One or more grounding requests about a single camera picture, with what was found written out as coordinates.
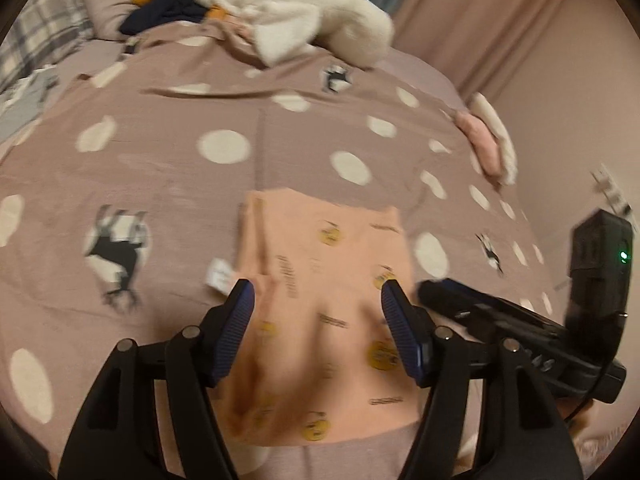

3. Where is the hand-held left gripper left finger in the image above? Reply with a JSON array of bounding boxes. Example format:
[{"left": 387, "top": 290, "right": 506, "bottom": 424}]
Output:
[{"left": 57, "top": 278, "right": 257, "bottom": 480}]

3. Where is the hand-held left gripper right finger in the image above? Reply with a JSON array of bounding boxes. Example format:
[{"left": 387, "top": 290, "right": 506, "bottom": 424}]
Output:
[{"left": 380, "top": 280, "right": 585, "bottom": 480}]

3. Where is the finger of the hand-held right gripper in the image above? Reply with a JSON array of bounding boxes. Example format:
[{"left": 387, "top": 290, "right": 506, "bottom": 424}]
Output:
[
  {"left": 419, "top": 297, "right": 557, "bottom": 357},
  {"left": 417, "top": 279, "right": 562, "bottom": 335}
]

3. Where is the peach printed small garment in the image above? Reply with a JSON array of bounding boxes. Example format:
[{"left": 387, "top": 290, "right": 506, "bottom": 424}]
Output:
[{"left": 206, "top": 187, "right": 423, "bottom": 448}]

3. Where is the mauve polka-dot duvet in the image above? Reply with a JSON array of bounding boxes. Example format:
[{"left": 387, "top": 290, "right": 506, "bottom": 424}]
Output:
[{"left": 0, "top": 25, "right": 566, "bottom": 480}]

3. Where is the person's beige fuzzy clothing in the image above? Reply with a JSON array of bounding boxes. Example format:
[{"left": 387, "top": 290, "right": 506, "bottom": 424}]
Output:
[{"left": 570, "top": 410, "right": 633, "bottom": 480}]

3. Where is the pink and white plush pillow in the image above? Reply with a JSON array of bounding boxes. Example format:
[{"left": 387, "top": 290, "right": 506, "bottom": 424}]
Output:
[{"left": 467, "top": 92, "right": 521, "bottom": 186}]

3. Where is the pink curtain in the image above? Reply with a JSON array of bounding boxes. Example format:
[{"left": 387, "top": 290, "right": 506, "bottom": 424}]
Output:
[{"left": 385, "top": 0, "right": 591, "bottom": 106}]

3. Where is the light blue cloth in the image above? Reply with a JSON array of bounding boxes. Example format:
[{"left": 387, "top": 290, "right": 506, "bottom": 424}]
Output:
[{"left": 0, "top": 67, "right": 61, "bottom": 141}]

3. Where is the navy cloth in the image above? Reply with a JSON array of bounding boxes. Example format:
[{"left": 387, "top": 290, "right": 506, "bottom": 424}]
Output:
[{"left": 120, "top": 0, "right": 211, "bottom": 38}]

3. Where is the white plush toy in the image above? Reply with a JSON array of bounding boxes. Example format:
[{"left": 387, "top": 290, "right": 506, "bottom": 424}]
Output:
[{"left": 187, "top": 0, "right": 396, "bottom": 68}]

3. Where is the mauve pillow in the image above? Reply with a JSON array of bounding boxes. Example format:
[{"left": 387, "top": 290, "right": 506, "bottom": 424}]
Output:
[{"left": 82, "top": 0, "right": 193, "bottom": 41}]

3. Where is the plaid pillow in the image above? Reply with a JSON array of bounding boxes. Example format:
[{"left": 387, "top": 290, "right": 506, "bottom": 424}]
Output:
[{"left": 0, "top": 0, "right": 98, "bottom": 93}]

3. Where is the white wall socket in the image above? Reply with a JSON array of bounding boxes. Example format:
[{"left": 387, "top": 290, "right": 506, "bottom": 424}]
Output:
[{"left": 590, "top": 162, "right": 633, "bottom": 221}]

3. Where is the black cable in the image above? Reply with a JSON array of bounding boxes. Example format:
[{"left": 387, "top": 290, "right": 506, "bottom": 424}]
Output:
[{"left": 562, "top": 310, "right": 631, "bottom": 423}]

